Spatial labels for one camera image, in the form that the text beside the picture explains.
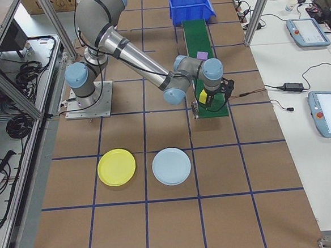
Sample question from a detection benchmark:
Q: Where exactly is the yellow plate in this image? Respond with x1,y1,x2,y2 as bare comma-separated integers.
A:
95,147,138,188

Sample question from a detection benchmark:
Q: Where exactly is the green conveyor belt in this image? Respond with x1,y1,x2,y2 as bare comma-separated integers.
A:
181,17,230,121

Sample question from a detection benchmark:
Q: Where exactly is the black control box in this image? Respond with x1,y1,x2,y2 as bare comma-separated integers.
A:
0,17,31,59

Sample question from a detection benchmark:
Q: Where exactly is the white cup blue print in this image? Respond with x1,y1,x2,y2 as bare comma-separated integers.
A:
284,0,297,13

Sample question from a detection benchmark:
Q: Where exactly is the black cable coil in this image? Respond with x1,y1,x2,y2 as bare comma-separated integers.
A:
14,60,45,89
5,113,32,142

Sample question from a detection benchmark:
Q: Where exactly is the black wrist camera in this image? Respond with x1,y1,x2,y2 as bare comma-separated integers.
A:
220,78,236,101

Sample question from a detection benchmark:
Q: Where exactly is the light blue plate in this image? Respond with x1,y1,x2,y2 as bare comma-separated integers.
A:
150,146,193,187

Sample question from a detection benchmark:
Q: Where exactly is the blue plastic bin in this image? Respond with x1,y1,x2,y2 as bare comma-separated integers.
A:
168,0,218,27

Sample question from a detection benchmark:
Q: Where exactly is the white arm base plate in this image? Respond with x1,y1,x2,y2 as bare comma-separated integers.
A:
63,80,116,120

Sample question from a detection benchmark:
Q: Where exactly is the black handle tool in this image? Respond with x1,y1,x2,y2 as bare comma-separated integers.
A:
0,150,18,176

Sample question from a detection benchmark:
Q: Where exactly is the blue grey teach pendant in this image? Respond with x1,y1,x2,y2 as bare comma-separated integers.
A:
285,15,331,50
307,89,331,142

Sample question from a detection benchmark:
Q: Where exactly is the black cable with plug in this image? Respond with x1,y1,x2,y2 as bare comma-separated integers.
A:
270,97,295,114

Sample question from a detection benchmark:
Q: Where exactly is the V-shaped metal bar frame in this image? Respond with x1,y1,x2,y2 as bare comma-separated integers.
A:
0,0,91,248

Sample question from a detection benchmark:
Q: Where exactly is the black power adapter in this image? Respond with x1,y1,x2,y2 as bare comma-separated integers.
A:
281,81,306,93

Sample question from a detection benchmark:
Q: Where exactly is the black electronics board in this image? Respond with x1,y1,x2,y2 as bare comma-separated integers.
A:
304,1,328,21

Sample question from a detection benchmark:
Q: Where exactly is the yellow foam block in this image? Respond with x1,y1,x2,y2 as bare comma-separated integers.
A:
197,89,210,104

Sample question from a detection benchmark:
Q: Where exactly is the aluminium profile post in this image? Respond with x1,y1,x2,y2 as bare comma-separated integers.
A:
240,0,277,48

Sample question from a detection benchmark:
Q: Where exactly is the red conveyor wire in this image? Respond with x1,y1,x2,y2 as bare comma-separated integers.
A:
227,88,267,100

